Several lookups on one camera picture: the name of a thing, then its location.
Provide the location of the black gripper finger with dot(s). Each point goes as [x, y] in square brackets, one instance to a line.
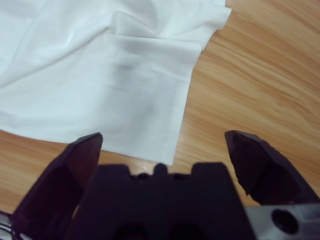
[57, 180]
[270, 175]

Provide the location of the white t-shirt with black print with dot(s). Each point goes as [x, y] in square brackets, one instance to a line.
[87, 75]

